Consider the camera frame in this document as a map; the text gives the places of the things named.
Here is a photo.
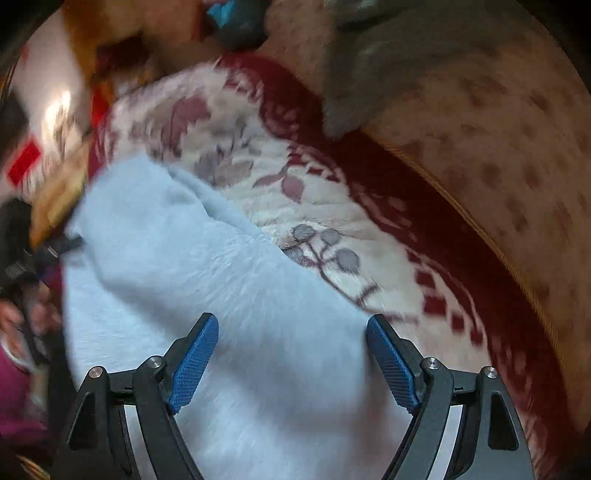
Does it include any red paper label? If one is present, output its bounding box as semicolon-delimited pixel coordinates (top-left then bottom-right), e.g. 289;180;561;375
6;141;43;186

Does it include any light blue fluffy towel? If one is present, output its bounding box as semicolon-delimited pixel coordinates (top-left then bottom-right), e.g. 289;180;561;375
60;152;462;480

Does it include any teal cloth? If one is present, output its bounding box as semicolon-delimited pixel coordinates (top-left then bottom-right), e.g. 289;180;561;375
203;0;271;49

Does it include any light wooden board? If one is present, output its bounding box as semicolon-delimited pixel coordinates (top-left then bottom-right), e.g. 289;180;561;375
28;138;95;245

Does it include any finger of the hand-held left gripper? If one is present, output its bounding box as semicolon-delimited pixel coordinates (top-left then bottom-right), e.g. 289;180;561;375
44;234;85;260

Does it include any white and red floral blanket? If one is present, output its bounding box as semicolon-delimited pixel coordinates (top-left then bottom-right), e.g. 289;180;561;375
87;51;578;480

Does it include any beige patterned bed cover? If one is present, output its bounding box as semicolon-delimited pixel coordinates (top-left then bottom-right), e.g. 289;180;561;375
263;0;591;416

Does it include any grey cloth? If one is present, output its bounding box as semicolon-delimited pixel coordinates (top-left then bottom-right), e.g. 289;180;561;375
318;0;522;141

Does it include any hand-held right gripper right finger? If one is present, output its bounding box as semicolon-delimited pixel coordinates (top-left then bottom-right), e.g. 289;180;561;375
366;314;537;480

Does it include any orange brown cloth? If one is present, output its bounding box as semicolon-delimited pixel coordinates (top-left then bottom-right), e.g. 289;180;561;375
60;0;211;81

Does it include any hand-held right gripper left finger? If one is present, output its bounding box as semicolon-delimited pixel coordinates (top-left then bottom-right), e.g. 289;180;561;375
54;313;219;480

